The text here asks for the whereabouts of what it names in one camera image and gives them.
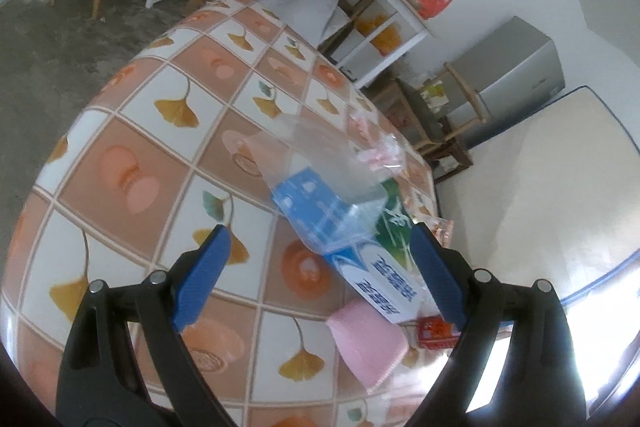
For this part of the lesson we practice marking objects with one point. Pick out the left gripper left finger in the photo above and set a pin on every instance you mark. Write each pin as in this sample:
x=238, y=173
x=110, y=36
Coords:
x=100, y=382

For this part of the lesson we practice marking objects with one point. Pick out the blue white carton box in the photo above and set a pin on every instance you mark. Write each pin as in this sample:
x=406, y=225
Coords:
x=341, y=229

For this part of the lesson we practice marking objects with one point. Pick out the small red packet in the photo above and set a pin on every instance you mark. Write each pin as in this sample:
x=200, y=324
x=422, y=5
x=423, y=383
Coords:
x=434, y=333

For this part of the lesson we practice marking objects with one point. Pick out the pink sponge cloth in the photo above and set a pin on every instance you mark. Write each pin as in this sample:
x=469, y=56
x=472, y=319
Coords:
x=370, y=346

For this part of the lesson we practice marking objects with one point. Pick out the white mattress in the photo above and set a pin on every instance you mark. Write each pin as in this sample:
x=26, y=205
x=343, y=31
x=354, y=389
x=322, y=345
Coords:
x=555, y=197

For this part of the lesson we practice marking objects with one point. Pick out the green plastic bag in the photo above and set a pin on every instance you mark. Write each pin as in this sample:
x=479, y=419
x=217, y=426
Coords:
x=394, y=225

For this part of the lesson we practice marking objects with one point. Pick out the patterned tablecloth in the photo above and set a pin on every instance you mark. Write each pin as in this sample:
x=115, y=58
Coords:
x=123, y=145

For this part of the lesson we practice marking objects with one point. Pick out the wooden chair by fridge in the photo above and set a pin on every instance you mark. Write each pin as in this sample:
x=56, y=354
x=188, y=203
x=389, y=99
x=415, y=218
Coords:
x=430, y=131

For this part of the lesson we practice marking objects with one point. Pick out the clear plastic bag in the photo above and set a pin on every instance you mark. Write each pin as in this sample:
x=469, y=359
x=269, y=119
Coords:
x=295, y=143

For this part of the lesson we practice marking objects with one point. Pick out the silver refrigerator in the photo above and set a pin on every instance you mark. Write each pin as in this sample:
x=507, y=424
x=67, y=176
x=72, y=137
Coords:
x=514, y=70

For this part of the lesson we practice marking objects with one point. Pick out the white pillow bag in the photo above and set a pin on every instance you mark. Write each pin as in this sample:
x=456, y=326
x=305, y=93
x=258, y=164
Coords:
x=313, y=20

